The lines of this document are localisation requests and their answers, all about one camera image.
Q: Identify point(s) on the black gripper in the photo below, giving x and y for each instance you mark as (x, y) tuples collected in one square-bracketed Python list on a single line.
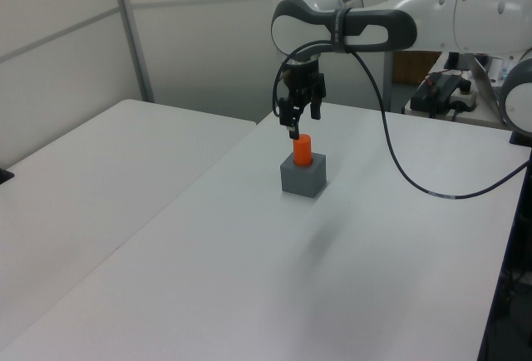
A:
[(302, 80)]

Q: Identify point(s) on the orange cylinder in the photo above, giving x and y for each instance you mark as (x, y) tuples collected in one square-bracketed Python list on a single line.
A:
[(302, 149)]

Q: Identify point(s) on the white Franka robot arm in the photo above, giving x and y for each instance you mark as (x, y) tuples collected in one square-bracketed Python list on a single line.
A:
[(478, 11)]

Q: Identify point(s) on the grey block with round hole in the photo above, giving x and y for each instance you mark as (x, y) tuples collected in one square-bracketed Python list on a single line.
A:
[(301, 180)]

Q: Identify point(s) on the brown cardboard box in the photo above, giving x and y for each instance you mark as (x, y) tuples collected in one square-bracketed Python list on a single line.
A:
[(415, 67)]

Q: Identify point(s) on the black power supply box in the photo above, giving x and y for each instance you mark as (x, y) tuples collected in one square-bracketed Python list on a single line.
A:
[(432, 95)]

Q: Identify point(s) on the white power strip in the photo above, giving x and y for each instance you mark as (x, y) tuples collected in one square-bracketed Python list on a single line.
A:
[(465, 101)]

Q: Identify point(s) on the grey open laptop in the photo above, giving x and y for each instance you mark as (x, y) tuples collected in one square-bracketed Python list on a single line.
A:
[(480, 76)]

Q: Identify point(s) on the black clamp at table edge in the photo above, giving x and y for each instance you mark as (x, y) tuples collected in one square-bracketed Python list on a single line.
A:
[(5, 176)]

